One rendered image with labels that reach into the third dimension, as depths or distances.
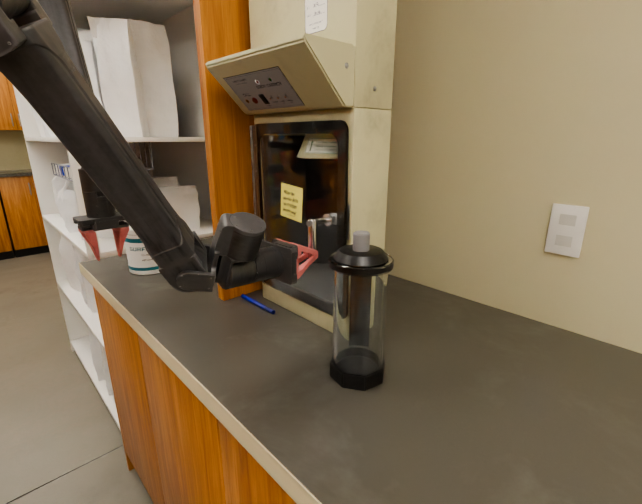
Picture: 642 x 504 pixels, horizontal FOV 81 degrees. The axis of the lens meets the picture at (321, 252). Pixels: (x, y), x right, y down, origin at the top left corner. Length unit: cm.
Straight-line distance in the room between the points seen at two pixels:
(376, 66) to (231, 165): 43
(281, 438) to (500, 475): 30
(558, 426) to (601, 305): 39
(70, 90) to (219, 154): 52
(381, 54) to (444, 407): 63
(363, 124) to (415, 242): 54
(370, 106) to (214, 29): 42
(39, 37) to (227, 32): 58
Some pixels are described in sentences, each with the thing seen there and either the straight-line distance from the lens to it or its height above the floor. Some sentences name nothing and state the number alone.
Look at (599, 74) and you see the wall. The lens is 99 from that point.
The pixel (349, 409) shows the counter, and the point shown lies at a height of 94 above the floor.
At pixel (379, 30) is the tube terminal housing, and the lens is 78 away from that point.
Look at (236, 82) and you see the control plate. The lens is 86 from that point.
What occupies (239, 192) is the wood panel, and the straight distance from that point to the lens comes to 100.
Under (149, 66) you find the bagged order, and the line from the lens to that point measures 201.
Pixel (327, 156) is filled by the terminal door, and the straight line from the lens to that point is 74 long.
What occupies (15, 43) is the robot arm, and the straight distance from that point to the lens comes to 47.
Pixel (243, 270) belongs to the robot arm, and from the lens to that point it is 62.
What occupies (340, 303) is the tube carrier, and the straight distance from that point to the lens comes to 63.
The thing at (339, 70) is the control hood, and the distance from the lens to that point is 69.
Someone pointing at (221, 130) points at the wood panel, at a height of 137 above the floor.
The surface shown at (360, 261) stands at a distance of 59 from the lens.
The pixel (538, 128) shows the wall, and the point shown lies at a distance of 101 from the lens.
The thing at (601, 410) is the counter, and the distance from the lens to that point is 79.
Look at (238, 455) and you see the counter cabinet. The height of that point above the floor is 81.
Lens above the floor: 136
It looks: 17 degrees down
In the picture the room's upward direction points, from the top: straight up
